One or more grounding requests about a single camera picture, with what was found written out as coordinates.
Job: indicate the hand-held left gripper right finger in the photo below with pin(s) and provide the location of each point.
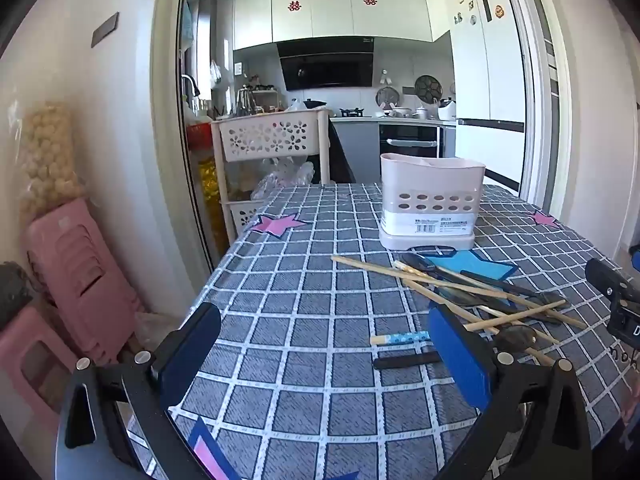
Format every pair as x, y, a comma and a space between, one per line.
457, 355

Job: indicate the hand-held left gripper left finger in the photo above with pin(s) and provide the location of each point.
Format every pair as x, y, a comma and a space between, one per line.
192, 355

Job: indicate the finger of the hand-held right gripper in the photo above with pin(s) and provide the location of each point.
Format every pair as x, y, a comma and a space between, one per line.
607, 277

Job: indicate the plain wooden chopstick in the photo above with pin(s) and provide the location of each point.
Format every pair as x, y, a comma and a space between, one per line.
530, 329
370, 266
520, 316
445, 302

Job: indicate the speckled-end wooden chopstick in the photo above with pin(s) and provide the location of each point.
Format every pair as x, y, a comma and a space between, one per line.
550, 312

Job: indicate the pale pink utensil holder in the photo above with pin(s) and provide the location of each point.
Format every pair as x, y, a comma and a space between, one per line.
430, 185

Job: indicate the blue-ended wooden chopstick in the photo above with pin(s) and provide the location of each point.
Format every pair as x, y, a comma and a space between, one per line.
400, 338

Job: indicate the pink star sticker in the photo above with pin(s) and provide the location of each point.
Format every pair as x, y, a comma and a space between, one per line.
544, 218
277, 224

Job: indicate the blue star sticker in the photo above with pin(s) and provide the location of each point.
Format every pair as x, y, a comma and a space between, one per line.
337, 476
472, 261

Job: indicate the pink blue-edged sticker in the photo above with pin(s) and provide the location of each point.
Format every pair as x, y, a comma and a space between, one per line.
210, 452

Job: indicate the grey checked tablecloth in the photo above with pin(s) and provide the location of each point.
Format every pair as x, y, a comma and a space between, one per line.
300, 310

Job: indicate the pink plastic stool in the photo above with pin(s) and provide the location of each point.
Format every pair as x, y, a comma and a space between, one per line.
30, 375
80, 270

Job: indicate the yellow oil bottle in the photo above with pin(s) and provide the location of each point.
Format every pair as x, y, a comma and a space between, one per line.
212, 200

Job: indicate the dark cloth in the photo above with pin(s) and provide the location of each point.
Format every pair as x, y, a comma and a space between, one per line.
12, 290

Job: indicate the clear plastic bag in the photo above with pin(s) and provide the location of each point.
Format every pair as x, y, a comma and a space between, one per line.
285, 177

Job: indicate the red container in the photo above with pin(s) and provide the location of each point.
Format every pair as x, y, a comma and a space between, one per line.
200, 137

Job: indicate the black built-in oven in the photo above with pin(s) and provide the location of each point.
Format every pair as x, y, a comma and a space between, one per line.
410, 136

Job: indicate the white refrigerator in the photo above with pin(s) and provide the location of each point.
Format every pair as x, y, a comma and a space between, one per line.
490, 85

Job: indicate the grey lower cabinet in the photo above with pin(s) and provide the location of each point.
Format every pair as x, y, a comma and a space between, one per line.
360, 150

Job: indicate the black garbage bag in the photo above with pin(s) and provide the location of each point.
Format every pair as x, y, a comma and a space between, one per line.
340, 155

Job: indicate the white rice cooker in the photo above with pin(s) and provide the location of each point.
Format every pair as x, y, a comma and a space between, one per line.
446, 109

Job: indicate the white flower-pattern storage cart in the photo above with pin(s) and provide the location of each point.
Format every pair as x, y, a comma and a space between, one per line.
270, 135

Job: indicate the bag of puffed snacks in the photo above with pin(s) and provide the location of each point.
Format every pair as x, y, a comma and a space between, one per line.
47, 160

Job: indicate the white cooking pot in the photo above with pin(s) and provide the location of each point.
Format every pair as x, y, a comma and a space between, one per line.
401, 112

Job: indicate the large round divided tray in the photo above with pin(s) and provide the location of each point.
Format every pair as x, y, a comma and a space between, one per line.
428, 88

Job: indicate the gas stove burner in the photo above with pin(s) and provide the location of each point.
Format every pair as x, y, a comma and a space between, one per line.
352, 111

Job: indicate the small round tray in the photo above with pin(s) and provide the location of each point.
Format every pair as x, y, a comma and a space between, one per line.
386, 97

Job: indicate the kitchen faucet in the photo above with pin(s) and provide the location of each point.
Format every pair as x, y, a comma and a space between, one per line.
191, 85

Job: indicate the black wok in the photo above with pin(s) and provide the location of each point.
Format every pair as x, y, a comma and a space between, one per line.
315, 104

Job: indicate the white plastic bag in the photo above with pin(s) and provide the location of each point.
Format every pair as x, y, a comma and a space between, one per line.
215, 72

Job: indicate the black range hood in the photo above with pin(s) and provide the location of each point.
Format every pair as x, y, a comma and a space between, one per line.
327, 65

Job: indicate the white upper cabinets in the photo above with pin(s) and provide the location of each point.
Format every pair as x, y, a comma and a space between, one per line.
340, 10

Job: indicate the dark wall switch panel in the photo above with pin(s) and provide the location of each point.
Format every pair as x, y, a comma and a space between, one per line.
105, 30

